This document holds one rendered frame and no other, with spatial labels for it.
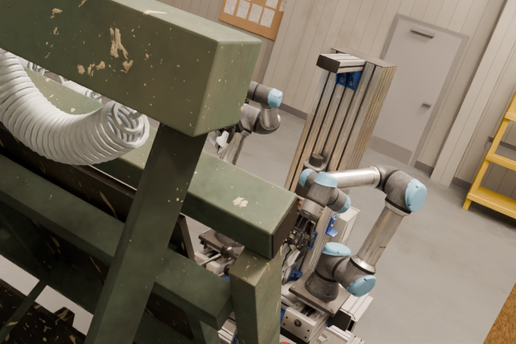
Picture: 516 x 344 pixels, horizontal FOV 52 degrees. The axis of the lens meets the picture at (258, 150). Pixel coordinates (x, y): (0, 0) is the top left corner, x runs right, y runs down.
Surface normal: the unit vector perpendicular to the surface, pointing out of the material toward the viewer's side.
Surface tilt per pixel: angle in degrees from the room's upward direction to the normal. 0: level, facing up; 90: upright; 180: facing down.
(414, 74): 90
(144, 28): 90
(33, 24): 90
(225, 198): 36
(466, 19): 90
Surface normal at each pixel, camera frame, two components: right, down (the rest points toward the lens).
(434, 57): -0.47, 0.16
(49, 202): -0.02, -0.62
